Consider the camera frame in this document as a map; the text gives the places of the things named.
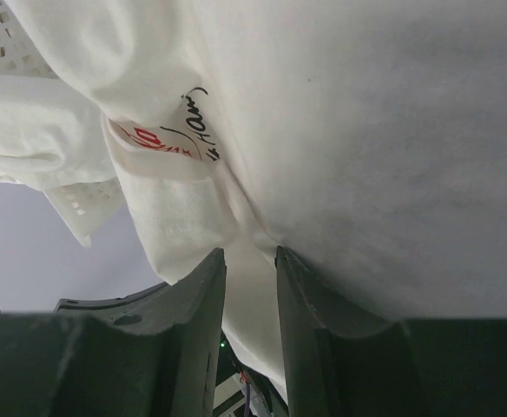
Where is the white t-shirt pile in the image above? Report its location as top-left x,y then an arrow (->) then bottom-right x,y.
0,75 -> 115,191

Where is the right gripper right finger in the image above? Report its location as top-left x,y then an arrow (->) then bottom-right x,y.
275,248 -> 507,416

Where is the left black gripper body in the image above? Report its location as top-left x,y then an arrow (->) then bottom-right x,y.
55,283 -> 169,324

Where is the white plastic laundry basket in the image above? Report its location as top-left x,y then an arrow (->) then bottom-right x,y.
0,1 -> 123,247

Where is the white red-print t-shirt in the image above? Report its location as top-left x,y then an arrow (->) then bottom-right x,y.
10,1 -> 507,391

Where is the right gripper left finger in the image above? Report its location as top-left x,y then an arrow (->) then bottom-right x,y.
0,248 -> 226,416

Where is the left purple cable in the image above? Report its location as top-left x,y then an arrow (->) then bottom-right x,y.
238,368 -> 259,417

